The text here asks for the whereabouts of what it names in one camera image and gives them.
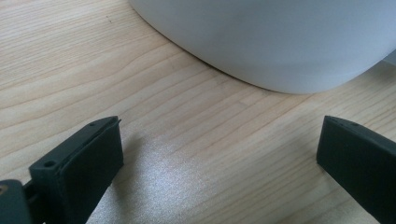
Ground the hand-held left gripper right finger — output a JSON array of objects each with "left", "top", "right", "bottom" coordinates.
[{"left": 316, "top": 115, "right": 396, "bottom": 224}]

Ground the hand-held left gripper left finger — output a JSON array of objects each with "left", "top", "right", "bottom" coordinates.
[{"left": 28, "top": 115, "right": 125, "bottom": 224}]

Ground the white trash bin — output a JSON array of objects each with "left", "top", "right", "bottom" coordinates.
[{"left": 128, "top": 0, "right": 396, "bottom": 95}]

